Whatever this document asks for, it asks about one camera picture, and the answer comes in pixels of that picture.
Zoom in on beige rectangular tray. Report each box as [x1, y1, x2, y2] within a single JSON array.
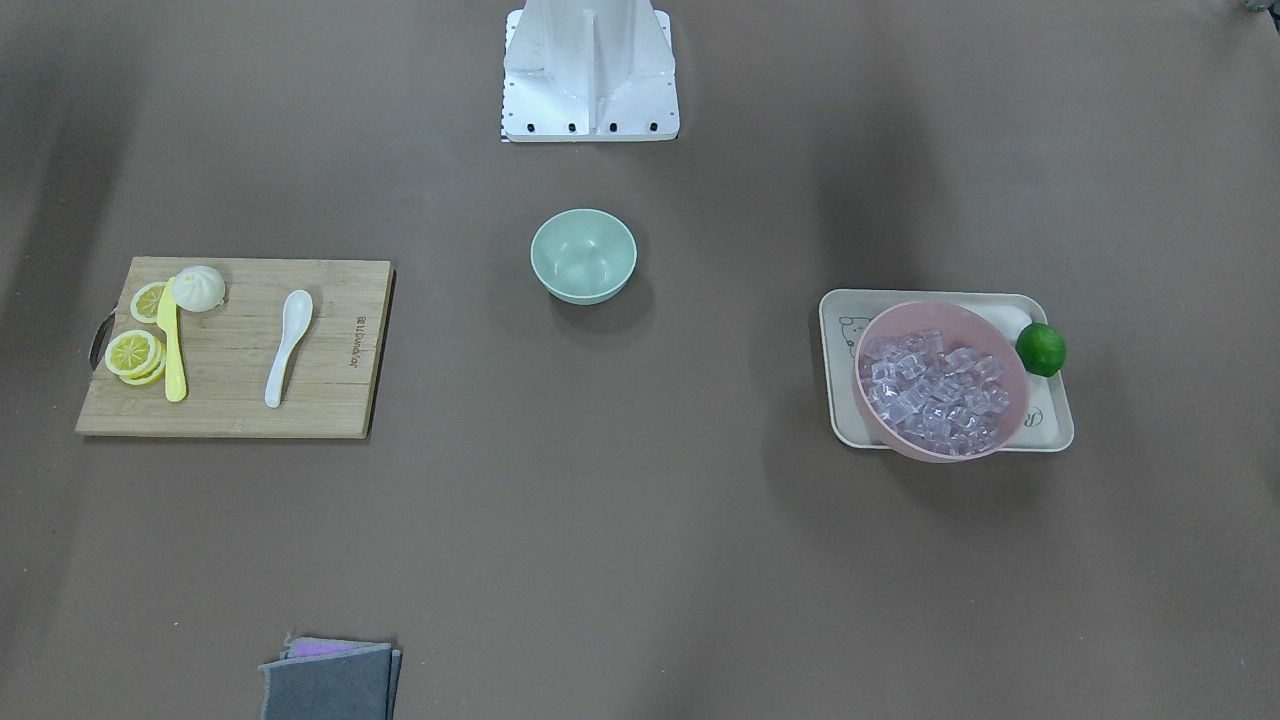
[[817, 290, 1075, 454]]

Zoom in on clear ice cubes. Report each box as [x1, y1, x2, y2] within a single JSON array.
[[858, 328, 1012, 457]]

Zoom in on grey folded cloth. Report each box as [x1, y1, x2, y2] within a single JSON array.
[[260, 635, 403, 719]]

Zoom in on lemon slice near bun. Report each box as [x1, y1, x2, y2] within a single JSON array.
[[129, 281, 168, 325]]

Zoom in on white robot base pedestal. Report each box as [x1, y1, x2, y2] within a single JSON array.
[[500, 1, 681, 143]]

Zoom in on pink bowl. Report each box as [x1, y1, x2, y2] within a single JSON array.
[[852, 300, 1030, 462]]

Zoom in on yellow plastic knife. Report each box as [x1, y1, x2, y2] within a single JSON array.
[[156, 277, 188, 404]]

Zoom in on light green bowl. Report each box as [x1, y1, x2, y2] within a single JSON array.
[[530, 208, 637, 306]]

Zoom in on bamboo cutting board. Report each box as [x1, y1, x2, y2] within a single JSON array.
[[76, 258, 396, 439]]

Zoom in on lemon slice stack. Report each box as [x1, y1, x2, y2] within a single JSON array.
[[102, 329, 166, 387]]

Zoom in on white ceramic spoon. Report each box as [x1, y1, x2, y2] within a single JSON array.
[[264, 290, 314, 407]]

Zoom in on white steamed bun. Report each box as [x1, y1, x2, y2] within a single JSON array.
[[172, 265, 227, 313]]

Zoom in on green lime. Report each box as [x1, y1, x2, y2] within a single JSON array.
[[1014, 322, 1068, 378]]

